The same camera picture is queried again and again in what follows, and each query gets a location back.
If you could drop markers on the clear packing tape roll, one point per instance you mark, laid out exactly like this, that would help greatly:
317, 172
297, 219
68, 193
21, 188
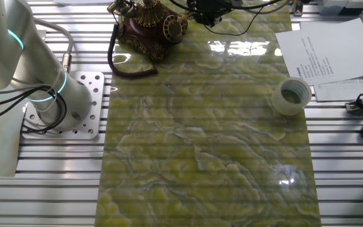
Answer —
277, 101

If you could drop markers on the antique red rotary phone base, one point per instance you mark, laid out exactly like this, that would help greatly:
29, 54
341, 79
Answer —
143, 34

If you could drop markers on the grey metal block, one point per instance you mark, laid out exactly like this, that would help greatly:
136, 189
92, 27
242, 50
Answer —
342, 6

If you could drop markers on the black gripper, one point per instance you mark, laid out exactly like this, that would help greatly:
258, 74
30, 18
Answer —
214, 8

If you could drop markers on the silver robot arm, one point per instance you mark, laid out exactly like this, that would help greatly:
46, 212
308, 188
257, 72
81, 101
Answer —
36, 63

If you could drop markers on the paper sheet with table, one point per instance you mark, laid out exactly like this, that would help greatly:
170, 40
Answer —
342, 89

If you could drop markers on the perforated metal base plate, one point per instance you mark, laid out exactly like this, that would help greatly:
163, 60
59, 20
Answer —
90, 94

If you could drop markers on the green marble pattern mat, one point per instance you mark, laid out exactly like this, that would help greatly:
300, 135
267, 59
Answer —
200, 157

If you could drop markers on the printed instruction paper sheet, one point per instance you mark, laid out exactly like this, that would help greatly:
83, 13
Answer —
351, 47

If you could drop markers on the brass and red phone handset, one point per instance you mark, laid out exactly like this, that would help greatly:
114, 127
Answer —
123, 8

